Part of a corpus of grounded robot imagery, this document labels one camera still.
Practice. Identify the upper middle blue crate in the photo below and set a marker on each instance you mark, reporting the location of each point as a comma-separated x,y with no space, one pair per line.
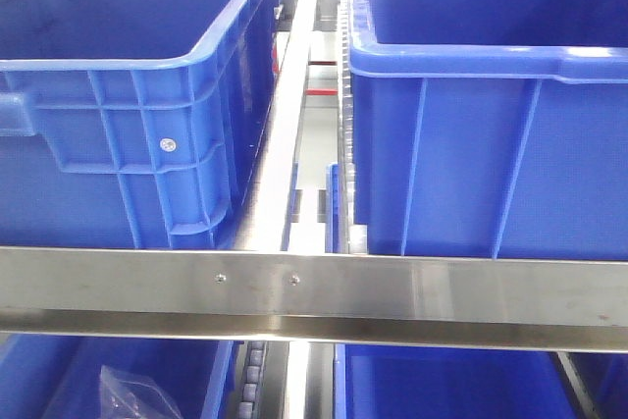
491,128

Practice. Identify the stainless steel shelf rack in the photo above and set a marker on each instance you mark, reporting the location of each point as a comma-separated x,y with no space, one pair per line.
258,291

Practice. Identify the blue crate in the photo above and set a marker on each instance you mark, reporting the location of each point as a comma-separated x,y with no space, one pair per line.
384,381
491,128
58,376
131,123

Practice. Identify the upper left blue crate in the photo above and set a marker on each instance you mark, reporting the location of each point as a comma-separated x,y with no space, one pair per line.
131,123

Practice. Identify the lower left blue crate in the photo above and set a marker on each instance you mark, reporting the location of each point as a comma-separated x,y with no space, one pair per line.
58,376

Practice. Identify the lower right blue crate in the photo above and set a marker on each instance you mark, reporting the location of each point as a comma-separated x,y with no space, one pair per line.
384,381

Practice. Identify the clear plastic bag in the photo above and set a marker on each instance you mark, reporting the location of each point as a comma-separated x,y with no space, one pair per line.
126,395

